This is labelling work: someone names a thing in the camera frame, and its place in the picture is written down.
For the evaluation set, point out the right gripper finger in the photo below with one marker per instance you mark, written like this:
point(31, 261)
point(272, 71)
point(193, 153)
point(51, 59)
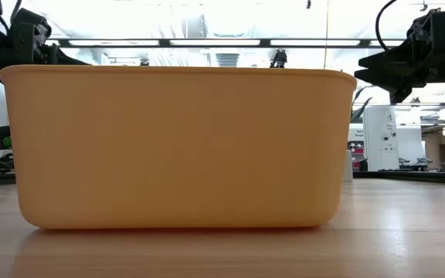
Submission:
point(392, 77)
point(392, 60)

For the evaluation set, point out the yellow plastic bin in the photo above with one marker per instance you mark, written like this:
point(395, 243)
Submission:
point(176, 146)

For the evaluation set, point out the grey ribbed vent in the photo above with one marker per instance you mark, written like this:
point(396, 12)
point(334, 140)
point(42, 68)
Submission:
point(227, 60)

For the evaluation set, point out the long ceiling light fixture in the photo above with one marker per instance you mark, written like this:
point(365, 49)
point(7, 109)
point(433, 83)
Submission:
point(215, 42)

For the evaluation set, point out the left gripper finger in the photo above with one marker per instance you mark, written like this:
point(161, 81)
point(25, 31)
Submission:
point(62, 58)

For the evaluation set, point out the low white cabinet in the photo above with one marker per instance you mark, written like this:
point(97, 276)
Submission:
point(412, 144)

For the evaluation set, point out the small black device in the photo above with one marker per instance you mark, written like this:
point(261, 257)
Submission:
point(279, 58)

